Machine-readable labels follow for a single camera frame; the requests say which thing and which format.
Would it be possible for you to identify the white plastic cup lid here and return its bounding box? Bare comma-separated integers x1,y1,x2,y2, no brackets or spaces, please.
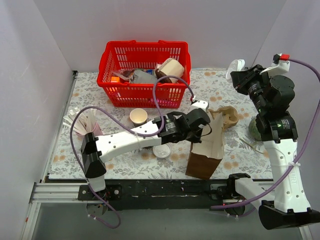
152,143,172,159

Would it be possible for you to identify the brown paper bag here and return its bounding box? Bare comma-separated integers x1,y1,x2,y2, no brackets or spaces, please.
185,109,225,180

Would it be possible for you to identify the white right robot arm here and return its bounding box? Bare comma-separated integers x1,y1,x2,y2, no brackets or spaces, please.
226,64,320,230

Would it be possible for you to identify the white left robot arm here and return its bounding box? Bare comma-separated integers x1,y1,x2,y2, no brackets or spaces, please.
81,108,211,200

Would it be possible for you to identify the green melon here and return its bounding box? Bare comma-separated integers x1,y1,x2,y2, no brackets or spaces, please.
248,118,262,141

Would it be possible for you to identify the brown cardboard cup carrier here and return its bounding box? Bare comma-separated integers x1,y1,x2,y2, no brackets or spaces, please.
208,106,239,131

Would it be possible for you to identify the grey crumpled pouch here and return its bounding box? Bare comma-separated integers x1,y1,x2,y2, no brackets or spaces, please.
131,69,158,84

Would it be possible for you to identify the clear plastic snack packet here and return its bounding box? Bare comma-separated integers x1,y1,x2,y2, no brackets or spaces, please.
112,70,134,83

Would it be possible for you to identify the orange snack box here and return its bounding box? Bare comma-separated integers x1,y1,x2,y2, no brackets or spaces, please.
110,76,121,83

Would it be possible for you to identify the pink cup of straws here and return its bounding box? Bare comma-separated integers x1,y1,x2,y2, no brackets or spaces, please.
63,107,103,137

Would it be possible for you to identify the red plastic shopping basket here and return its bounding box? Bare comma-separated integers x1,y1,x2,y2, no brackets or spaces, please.
97,40,191,109

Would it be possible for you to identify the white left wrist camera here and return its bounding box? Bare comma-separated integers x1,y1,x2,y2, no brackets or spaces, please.
191,99,209,112

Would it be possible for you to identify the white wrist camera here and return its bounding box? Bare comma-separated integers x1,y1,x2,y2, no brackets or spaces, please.
191,99,209,112
259,53,290,77

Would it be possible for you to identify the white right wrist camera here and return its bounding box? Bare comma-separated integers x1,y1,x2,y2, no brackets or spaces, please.
259,53,290,77

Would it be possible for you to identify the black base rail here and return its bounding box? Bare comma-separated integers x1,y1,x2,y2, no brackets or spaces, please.
32,177,276,211

